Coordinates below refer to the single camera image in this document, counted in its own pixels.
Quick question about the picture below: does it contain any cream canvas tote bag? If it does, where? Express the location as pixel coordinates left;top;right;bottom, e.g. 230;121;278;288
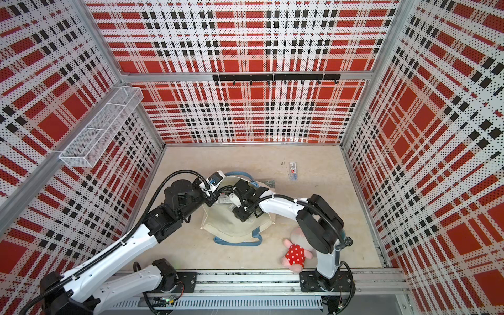
201;171;276;247

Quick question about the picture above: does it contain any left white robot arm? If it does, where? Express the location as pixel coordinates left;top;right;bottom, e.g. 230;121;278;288
20;175;220;314

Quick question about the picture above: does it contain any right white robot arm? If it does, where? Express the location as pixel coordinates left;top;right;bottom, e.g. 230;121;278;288
228;179;349;280

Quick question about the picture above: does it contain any pink plush toy red dress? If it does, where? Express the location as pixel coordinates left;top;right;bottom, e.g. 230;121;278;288
281;227;315;274

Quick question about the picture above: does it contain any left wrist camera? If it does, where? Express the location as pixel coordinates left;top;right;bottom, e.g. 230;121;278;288
207;171;226;190

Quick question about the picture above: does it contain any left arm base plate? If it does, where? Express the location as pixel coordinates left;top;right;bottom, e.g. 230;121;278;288
162;272;198;294

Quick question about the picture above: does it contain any white wire mesh basket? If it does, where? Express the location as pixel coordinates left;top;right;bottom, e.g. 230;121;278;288
59;86;143;168

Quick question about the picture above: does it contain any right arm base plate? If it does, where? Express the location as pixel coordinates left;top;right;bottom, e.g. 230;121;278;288
299;270;355;293

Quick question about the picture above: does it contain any black wall hook rail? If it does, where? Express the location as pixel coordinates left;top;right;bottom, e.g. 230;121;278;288
212;73;341;84

